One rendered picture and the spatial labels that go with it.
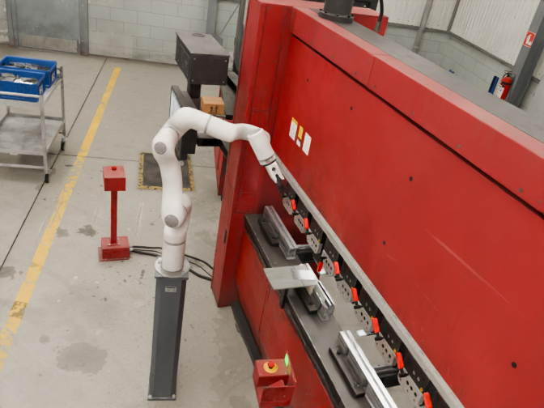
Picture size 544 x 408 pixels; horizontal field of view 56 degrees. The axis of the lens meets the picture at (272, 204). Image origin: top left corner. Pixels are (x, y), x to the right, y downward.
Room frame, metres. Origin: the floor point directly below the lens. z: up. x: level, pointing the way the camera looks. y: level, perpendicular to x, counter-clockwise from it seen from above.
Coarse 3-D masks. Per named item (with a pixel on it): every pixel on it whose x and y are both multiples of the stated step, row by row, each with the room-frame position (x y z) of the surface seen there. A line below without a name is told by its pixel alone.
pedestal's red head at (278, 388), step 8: (256, 360) 1.86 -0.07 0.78; (264, 360) 1.87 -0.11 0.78; (272, 360) 1.88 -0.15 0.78; (280, 360) 1.89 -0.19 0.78; (256, 368) 1.82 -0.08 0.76; (280, 368) 1.83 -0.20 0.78; (256, 376) 1.80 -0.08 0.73; (264, 376) 1.77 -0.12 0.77; (272, 376) 1.78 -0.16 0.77; (280, 376) 1.79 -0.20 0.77; (288, 376) 1.81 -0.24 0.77; (256, 384) 1.78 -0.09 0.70; (264, 384) 1.77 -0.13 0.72; (272, 384) 1.78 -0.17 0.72; (280, 384) 1.77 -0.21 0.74; (256, 392) 1.75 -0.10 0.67; (264, 392) 1.67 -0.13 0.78; (272, 392) 1.69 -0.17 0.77; (280, 392) 1.70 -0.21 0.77; (288, 392) 1.71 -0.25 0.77; (264, 400) 1.68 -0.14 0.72; (272, 400) 1.69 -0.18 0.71; (280, 400) 1.70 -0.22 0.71; (288, 400) 1.71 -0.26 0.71
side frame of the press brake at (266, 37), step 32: (256, 0) 3.14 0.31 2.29; (288, 0) 3.30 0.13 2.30; (256, 32) 3.06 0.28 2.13; (288, 32) 3.12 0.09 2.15; (384, 32) 3.39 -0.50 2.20; (256, 64) 3.05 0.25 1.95; (256, 96) 3.07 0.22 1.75; (256, 160) 3.09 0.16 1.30; (224, 192) 3.23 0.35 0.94; (256, 192) 3.12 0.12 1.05; (224, 224) 3.13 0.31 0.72; (288, 224) 3.23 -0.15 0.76; (224, 256) 3.05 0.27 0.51; (224, 288) 3.06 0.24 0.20
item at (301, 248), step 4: (300, 244) 2.86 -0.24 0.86; (304, 244) 2.87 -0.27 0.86; (308, 244) 2.88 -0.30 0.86; (300, 248) 2.81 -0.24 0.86; (304, 248) 2.82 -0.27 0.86; (308, 248) 2.83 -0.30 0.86; (296, 252) 2.79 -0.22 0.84; (300, 252) 2.80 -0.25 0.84; (304, 252) 2.81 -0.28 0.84; (308, 252) 2.82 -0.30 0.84; (312, 252) 2.83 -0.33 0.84; (300, 256) 2.81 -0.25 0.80; (304, 256) 2.82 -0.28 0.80; (308, 256) 2.83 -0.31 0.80; (312, 256) 2.85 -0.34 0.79; (300, 260) 2.81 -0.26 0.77; (304, 260) 2.82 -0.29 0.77; (308, 260) 2.84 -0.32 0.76; (312, 260) 2.85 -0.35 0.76
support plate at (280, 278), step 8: (272, 272) 2.32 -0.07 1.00; (280, 272) 2.33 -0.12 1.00; (288, 272) 2.35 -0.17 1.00; (272, 280) 2.25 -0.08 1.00; (280, 280) 2.26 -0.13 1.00; (288, 280) 2.27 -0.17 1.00; (296, 280) 2.29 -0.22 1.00; (304, 280) 2.30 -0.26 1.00; (312, 280) 2.31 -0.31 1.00; (280, 288) 2.19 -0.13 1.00; (288, 288) 2.21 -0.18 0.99
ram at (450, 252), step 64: (320, 64) 2.71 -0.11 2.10; (320, 128) 2.57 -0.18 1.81; (384, 128) 2.07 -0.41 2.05; (320, 192) 2.43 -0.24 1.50; (384, 192) 1.95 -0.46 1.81; (448, 192) 1.64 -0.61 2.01; (384, 256) 1.83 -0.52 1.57; (448, 256) 1.53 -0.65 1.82; (512, 256) 1.33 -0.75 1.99; (448, 320) 1.43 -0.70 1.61; (512, 320) 1.24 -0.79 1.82; (448, 384) 1.33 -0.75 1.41; (512, 384) 1.15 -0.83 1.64
